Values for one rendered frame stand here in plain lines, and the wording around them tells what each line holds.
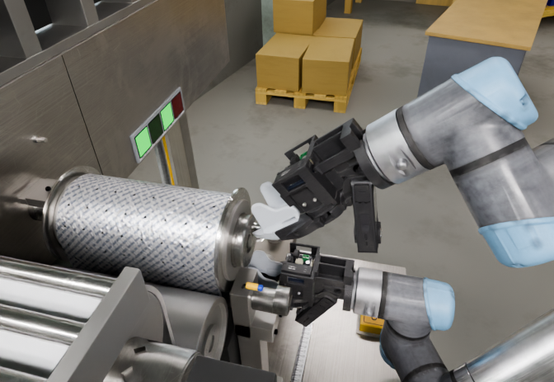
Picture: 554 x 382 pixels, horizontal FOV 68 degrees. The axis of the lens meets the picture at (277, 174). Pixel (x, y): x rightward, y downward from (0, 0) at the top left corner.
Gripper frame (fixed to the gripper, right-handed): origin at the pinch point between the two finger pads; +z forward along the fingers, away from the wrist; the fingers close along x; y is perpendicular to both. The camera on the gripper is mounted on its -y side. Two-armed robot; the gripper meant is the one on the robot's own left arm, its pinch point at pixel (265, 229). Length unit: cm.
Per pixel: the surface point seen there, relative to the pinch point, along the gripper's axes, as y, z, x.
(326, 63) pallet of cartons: -48, 75, -273
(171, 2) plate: 36, 18, -54
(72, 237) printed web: 16.9, 19.5, 7.6
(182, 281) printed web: 2.8, 11.0, 7.6
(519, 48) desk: -109, -41, -253
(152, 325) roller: 8.5, -0.6, 21.4
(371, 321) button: -37.3, 8.1, -12.1
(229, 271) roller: 0.3, 4.3, 6.4
